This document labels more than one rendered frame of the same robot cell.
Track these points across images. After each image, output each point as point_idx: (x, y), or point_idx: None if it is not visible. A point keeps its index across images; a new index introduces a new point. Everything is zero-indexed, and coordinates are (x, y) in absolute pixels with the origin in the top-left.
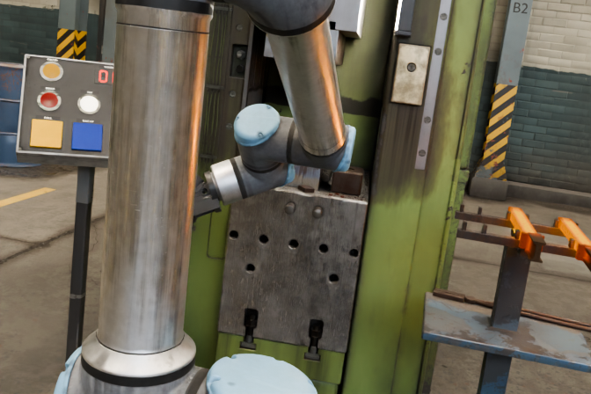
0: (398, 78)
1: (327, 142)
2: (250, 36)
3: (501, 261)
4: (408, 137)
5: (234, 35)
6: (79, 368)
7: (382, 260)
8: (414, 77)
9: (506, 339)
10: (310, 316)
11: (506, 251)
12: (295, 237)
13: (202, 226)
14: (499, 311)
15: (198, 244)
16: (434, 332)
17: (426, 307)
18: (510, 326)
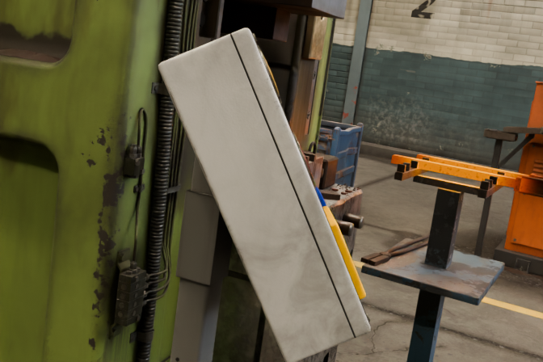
0: (316, 28)
1: None
2: None
3: (438, 208)
4: (305, 99)
5: None
6: None
7: None
8: (322, 27)
9: (473, 273)
10: (324, 355)
11: (457, 198)
12: None
13: (157, 317)
14: (449, 253)
15: (151, 352)
16: (479, 294)
17: (410, 278)
18: (450, 262)
